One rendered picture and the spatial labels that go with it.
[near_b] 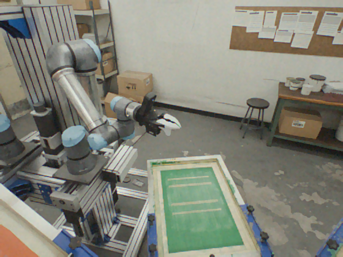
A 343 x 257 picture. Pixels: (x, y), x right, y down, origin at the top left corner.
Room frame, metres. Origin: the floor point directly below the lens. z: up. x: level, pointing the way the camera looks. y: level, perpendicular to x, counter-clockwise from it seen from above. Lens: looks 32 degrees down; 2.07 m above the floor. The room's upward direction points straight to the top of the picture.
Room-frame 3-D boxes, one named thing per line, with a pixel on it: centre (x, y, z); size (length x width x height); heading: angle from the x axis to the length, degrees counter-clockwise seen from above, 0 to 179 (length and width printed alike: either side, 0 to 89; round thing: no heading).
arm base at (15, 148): (1.04, 0.97, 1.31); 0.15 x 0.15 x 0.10
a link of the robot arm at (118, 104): (0.85, 0.20, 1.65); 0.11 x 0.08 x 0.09; 51
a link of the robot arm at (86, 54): (1.02, 0.40, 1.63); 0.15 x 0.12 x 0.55; 141
